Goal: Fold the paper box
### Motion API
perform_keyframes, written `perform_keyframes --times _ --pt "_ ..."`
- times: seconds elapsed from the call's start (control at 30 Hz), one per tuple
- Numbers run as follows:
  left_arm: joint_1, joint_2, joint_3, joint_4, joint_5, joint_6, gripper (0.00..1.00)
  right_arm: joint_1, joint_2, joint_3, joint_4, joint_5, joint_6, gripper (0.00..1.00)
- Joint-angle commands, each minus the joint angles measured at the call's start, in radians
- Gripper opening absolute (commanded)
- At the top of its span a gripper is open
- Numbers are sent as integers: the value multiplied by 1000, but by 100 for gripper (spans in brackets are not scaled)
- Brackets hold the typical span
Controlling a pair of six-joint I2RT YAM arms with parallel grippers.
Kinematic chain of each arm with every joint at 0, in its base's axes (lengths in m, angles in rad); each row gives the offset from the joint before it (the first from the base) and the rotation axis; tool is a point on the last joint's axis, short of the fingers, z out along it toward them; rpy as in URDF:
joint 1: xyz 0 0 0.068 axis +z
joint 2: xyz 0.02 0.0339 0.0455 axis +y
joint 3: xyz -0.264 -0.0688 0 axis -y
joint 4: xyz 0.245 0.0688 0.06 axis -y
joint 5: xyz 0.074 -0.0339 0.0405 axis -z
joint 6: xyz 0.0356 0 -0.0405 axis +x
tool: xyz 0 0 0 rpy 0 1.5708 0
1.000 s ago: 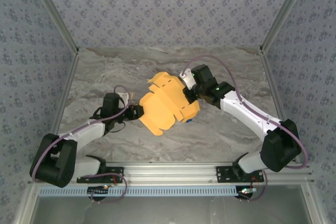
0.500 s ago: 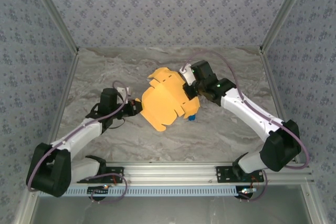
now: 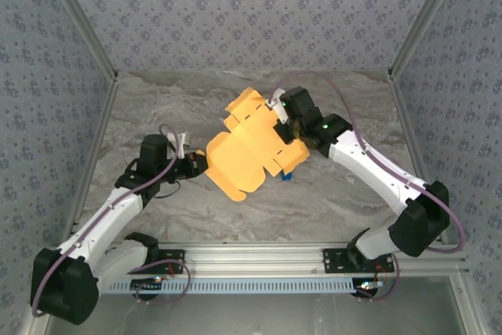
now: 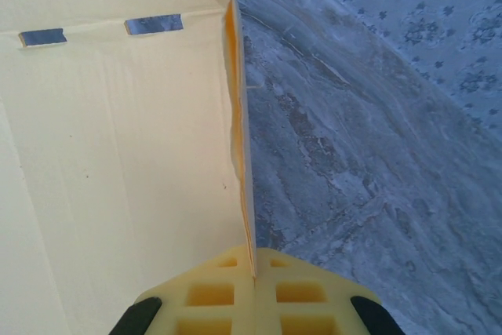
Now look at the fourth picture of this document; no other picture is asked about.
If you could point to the cream lattice right gripper right finger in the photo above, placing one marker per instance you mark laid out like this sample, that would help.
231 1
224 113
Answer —
302 296

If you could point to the yellow paper box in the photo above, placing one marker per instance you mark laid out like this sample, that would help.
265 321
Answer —
117 135

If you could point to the cream lattice right gripper left finger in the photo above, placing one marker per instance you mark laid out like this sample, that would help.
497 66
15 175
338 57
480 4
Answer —
204 296

